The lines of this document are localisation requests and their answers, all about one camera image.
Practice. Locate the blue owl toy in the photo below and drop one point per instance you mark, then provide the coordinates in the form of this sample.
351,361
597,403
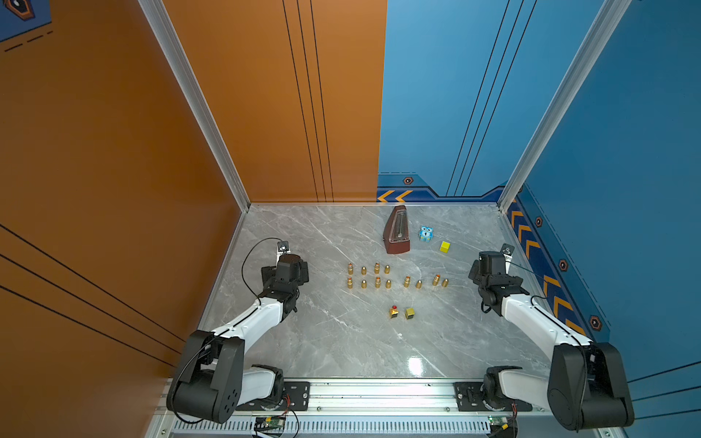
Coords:
426,233

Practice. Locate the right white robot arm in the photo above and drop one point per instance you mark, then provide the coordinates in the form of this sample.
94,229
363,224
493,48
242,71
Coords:
586,388

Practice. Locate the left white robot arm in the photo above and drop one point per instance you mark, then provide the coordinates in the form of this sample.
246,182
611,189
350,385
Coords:
211,379

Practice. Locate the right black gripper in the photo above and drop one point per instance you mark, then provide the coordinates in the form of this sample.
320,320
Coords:
473,272

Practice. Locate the aluminium corner post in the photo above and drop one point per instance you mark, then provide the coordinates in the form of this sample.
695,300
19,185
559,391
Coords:
163,29
594,42

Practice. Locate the black mount plate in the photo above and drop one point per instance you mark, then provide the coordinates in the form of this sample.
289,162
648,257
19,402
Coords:
298,395
470,398

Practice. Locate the left black mount plate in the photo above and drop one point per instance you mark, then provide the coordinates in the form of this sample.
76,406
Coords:
298,395

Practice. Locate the right black mount plate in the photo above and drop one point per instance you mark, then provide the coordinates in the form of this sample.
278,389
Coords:
470,398

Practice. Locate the green circuit board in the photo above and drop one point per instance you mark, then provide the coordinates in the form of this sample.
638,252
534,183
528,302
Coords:
503,427
270,424

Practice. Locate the dark red metronome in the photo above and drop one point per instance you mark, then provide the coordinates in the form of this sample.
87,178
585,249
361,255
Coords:
396,236

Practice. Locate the right aluminium corner post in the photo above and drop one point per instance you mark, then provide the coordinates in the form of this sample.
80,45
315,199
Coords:
594,42

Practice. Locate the right green circuit board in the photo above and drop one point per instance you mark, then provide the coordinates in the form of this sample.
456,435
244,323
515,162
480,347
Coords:
503,427

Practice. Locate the left green circuit board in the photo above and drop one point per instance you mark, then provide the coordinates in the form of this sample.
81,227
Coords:
270,424

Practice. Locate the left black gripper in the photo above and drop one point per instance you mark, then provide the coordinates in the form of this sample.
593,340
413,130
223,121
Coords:
267,276

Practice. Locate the left aluminium corner post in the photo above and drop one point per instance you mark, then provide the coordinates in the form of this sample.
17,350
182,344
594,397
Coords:
163,29

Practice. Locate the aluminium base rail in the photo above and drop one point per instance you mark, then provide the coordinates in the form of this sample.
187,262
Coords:
365,408

